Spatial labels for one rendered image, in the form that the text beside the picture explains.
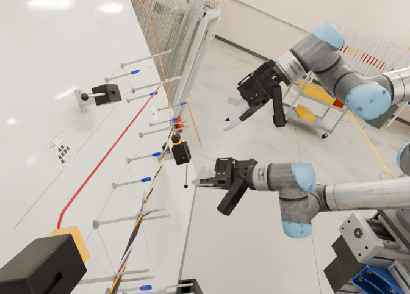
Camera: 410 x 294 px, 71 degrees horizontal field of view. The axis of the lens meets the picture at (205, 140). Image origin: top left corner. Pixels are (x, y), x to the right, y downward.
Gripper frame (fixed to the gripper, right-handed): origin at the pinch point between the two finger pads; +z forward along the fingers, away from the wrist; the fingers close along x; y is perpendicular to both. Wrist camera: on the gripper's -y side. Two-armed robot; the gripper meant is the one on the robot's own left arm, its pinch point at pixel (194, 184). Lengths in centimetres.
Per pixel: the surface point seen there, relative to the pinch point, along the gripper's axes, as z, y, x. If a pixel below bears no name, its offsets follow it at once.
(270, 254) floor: 29, -18, -158
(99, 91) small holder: -7.4, 6.5, 45.7
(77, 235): -20, -18, 52
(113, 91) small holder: -8.2, 7.7, 43.3
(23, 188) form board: -9, -13, 53
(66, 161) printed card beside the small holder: -5.4, -7.1, 46.6
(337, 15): 20, 595, -585
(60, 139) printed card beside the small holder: -5.0, -3.8, 48.5
